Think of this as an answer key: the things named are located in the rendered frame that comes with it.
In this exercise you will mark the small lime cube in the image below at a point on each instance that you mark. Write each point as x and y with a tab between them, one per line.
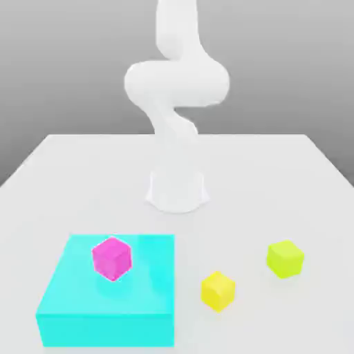
284	258

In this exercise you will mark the small magenta cube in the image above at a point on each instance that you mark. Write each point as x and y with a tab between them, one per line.
112	258

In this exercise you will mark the small yellow cube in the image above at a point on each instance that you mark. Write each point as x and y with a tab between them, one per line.
218	291

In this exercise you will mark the large cyan box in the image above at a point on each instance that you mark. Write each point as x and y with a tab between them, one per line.
110	318

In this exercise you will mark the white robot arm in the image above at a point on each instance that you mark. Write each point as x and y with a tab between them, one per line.
177	83

